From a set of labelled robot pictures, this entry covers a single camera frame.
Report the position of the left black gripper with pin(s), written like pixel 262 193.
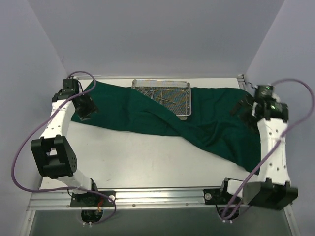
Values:
pixel 83 106

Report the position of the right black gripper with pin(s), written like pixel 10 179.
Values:
pixel 246 111

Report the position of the green surgical drape cloth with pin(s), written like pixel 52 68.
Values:
pixel 210 127

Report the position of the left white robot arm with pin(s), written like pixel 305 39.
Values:
pixel 52 152

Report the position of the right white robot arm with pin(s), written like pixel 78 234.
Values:
pixel 268 185

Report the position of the steel surgical scissors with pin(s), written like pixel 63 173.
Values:
pixel 147 91

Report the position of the wire mesh instrument tray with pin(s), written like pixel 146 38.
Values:
pixel 177 91

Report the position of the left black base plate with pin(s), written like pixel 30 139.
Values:
pixel 89 200

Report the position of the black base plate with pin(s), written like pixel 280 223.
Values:
pixel 214 196
pixel 89 200

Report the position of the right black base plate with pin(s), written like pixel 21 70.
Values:
pixel 214 196

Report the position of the aluminium front rail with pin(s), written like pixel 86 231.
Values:
pixel 134 198

